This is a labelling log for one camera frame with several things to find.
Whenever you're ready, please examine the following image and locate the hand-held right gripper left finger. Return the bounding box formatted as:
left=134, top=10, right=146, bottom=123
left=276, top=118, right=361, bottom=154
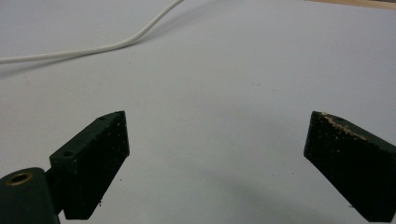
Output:
left=46, top=110, right=131, bottom=220

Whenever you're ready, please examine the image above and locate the white cable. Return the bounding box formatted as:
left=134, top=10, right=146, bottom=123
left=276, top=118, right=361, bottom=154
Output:
left=0, top=0, right=185, bottom=65

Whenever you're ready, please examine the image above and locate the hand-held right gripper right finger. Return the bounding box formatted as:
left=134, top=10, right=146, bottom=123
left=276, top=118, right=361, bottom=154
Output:
left=303, top=110, right=396, bottom=223

